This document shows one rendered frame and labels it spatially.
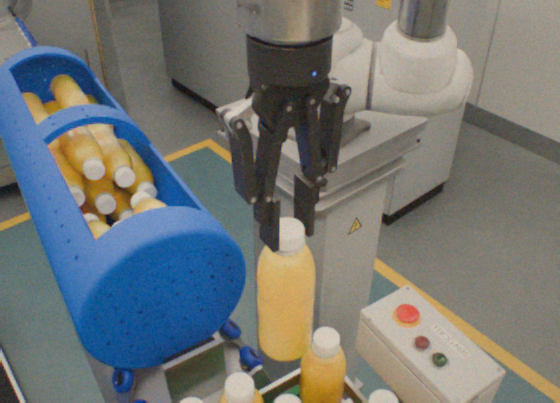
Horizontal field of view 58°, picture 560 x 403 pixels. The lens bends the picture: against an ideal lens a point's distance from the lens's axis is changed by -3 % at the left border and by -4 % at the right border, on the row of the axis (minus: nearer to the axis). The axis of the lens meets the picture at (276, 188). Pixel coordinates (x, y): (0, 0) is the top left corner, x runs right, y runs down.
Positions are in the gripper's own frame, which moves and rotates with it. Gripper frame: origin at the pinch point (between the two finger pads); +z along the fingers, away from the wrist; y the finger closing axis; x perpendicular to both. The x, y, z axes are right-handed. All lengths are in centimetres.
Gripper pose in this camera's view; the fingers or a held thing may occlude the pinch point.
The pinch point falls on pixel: (287, 213)
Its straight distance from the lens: 56.8
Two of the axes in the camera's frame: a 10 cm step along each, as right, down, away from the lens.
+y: -8.4, 3.2, -4.3
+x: 5.4, 5.0, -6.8
